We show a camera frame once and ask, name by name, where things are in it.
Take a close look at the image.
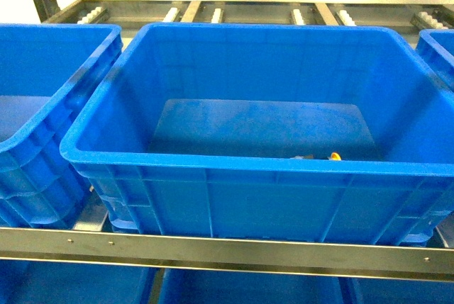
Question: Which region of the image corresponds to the metal roller rack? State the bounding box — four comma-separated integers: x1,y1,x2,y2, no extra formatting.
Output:
21,0,454,304

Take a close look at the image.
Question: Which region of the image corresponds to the blue lower right bin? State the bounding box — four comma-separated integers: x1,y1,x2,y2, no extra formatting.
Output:
340,278,453,303

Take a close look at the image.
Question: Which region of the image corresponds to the blue lower left bin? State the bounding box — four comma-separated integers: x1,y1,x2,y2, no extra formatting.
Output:
1,259,157,303

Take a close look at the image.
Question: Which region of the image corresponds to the yellow mushroom push button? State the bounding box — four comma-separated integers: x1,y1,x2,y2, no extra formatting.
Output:
290,152,343,162

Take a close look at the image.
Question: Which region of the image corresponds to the blue lower centre bin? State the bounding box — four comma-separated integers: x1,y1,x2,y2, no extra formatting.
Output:
158,269,350,303

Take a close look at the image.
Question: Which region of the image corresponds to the large blue centre bin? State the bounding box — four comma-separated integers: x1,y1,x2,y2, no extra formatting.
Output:
60,23,453,245

